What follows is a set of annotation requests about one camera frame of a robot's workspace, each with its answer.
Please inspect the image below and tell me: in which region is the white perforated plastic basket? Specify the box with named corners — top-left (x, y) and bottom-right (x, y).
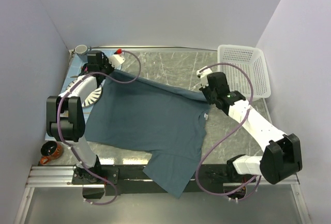
top-left (217, 44), bottom-right (271, 101)

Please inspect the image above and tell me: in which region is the white blue striped plate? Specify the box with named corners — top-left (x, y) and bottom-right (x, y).
top-left (61, 76), bottom-right (102, 108)

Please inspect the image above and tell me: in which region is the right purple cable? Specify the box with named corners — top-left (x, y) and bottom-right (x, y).
top-left (194, 62), bottom-right (262, 202)

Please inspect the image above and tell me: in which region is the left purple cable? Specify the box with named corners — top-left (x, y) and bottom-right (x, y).
top-left (56, 49), bottom-right (142, 206)

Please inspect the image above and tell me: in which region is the aluminium frame rail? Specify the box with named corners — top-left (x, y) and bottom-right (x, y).
top-left (25, 166), bottom-right (300, 188)

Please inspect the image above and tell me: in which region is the brown orange ceramic mug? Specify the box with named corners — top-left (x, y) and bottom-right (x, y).
top-left (39, 141), bottom-right (64, 165)

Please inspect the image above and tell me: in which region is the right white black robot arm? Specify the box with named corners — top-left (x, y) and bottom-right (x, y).
top-left (197, 69), bottom-right (303, 185)

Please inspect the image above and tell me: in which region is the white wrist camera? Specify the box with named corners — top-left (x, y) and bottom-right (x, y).
top-left (197, 68), bottom-right (213, 88)
top-left (109, 54), bottom-right (126, 69)

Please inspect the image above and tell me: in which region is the blue checked placemat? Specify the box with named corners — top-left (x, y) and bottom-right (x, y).
top-left (44, 50), bottom-right (107, 142)

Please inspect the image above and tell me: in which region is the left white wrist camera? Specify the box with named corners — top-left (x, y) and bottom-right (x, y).
top-left (109, 54), bottom-right (126, 69)

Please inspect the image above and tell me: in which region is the blue-grey t-shirt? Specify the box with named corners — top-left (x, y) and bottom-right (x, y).
top-left (84, 69), bottom-right (210, 199)

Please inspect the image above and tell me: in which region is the grey mug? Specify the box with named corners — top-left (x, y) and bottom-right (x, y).
top-left (74, 44), bottom-right (91, 63)

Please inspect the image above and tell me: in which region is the purple cable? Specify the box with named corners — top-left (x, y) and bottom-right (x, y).
top-left (56, 49), bottom-right (142, 206)
top-left (194, 62), bottom-right (262, 202)

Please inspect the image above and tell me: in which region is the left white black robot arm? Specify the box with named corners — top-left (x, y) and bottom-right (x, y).
top-left (46, 50), bottom-right (123, 184)

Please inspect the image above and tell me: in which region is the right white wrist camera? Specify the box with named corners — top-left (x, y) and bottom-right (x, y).
top-left (197, 68), bottom-right (213, 88)

